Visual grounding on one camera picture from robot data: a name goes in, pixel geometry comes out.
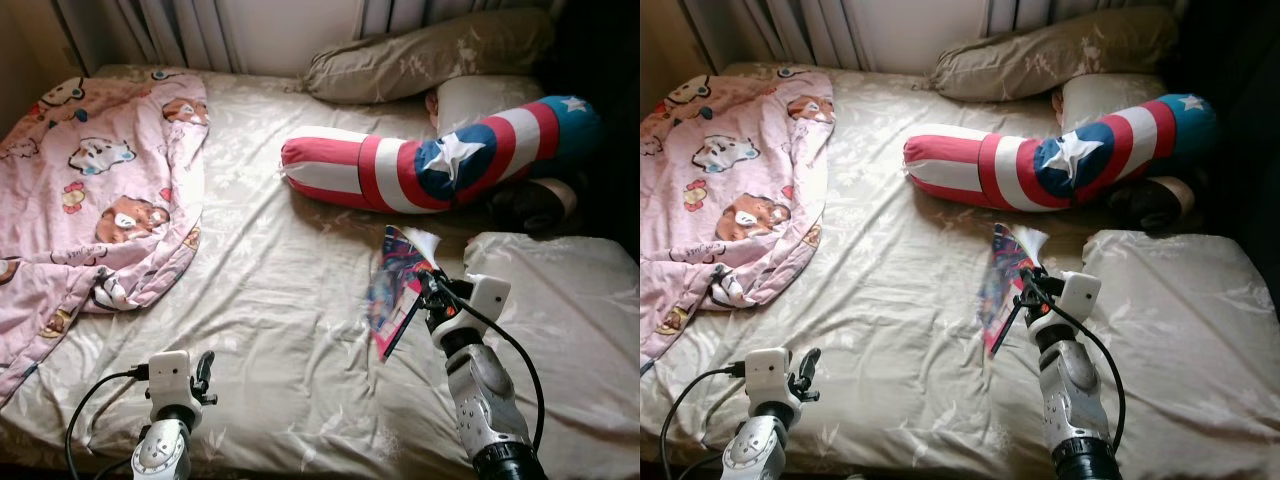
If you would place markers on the white pillow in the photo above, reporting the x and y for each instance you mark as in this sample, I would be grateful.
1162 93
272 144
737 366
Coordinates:
480 100
1100 95

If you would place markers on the pink cartoon print blanket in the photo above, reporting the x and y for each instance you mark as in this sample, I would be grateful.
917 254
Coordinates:
90 200
720 190

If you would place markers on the red white striped bolster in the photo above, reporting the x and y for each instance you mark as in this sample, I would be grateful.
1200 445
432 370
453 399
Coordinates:
400 165
1010 160

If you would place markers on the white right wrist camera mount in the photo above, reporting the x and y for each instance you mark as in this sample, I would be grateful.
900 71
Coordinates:
485 298
1078 295

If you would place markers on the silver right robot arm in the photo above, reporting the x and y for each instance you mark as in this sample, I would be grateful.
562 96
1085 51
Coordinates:
485 400
1070 400

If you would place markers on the beige floral pillow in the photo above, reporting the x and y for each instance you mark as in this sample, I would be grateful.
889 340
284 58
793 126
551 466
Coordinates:
430 55
1060 52

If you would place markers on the bed with beige sheet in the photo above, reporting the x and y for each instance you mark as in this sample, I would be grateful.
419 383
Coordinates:
900 300
290 300

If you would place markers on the colourful comic book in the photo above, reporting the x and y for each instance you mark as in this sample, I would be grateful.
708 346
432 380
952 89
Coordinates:
1002 285
392 290

